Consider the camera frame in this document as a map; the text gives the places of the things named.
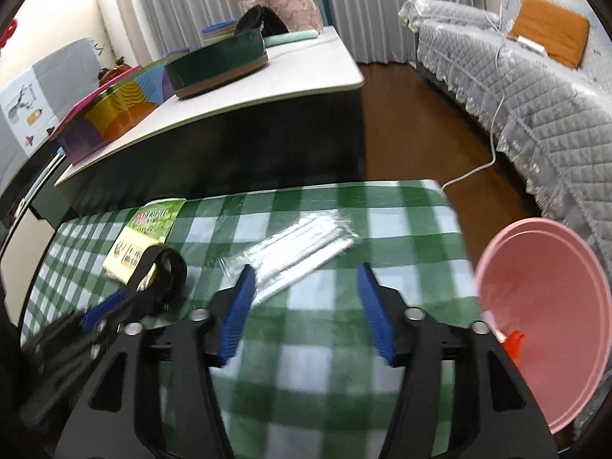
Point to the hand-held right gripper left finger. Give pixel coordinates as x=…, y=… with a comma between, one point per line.
x=236, y=315

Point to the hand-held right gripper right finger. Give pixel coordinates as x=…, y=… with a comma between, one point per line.
x=377, y=315

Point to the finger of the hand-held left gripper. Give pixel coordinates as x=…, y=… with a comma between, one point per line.
x=146, y=272
x=103, y=313

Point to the cream cardboard box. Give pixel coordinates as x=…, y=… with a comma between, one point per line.
x=122, y=258

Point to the clear plastic wrapper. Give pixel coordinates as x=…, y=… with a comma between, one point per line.
x=306, y=244

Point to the orange plastic bag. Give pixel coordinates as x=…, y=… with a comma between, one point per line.
x=514, y=344

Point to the pink plastic basin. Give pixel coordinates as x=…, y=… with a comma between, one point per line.
x=550, y=296

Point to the green panda snack packet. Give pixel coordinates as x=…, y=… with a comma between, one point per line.
x=155, y=217

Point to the green white checkered tablecloth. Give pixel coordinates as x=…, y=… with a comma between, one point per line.
x=311, y=344

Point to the television cabinet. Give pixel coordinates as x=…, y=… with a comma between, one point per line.
x=48, y=201

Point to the colourful patterned gift box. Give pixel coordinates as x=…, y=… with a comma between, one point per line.
x=119, y=114

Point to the white top coffee table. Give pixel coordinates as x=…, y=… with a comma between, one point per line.
x=287, y=143

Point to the brown teapot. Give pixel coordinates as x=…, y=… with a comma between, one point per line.
x=114, y=72

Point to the television with grey cover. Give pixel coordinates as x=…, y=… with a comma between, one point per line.
x=57, y=76

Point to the round dark green tin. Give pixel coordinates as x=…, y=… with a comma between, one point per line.
x=215, y=64

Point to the stack of colourful plates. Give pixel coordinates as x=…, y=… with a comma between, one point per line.
x=217, y=33

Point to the white standing air conditioner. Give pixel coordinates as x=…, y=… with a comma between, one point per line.
x=126, y=14

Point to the grey quilted sofa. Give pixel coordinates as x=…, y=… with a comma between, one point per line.
x=550, y=119

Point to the mint green foam roll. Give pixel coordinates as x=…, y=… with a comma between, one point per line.
x=291, y=38

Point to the black hat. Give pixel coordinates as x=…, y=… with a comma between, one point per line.
x=260, y=21

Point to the red hanging ornament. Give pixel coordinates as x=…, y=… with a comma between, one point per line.
x=7, y=33

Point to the white power adapter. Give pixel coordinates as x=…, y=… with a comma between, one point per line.
x=528, y=44

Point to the orange cushion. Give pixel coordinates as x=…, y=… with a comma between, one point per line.
x=550, y=28

